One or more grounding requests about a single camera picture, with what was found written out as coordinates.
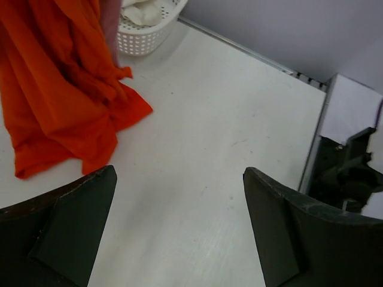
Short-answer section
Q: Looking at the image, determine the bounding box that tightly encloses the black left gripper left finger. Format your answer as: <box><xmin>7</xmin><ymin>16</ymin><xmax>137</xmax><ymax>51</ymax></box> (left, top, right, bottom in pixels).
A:
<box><xmin>1</xmin><ymin>165</ymin><xmax>117</xmax><ymax>286</ymax></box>

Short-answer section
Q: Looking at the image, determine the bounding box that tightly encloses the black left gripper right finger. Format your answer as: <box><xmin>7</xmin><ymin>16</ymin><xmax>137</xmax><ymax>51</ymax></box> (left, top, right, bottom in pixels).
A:
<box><xmin>243</xmin><ymin>167</ymin><xmax>382</xmax><ymax>286</ymax></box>

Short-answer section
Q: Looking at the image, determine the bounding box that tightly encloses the orange t shirt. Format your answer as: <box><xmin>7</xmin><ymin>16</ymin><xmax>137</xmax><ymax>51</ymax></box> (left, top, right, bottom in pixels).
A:
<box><xmin>1</xmin><ymin>1</ymin><xmax>152</xmax><ymax>179</ymax></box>

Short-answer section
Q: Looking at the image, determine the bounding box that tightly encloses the white perforated laundry basket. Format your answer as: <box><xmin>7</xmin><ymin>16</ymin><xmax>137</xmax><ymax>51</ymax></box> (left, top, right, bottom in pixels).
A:
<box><xmin>116</xmin><ymin>1</ymin><xmax>187</xmax><ymax>56</ymax></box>

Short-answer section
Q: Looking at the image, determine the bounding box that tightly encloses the pink t shirt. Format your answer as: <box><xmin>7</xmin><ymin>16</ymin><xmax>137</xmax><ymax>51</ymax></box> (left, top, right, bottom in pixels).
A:
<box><xmin>99</xmin><ymin>0</ymin><xmax>122</xmax><ymax>67</ymax></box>

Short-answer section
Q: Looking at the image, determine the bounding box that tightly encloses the cream white t shirt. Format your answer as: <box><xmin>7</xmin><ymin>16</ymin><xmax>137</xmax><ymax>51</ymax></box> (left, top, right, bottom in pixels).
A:
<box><xmin>120</xmin><ymin>0</ymin><xmax>168</xmax><ymax>26</ymax></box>

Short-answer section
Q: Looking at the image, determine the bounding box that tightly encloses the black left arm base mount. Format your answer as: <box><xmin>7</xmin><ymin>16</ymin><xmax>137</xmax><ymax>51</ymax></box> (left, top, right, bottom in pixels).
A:
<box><xmin>308</xmin><ymin>127</ymin><xmax>382</xmax><ymax>213</ymax></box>

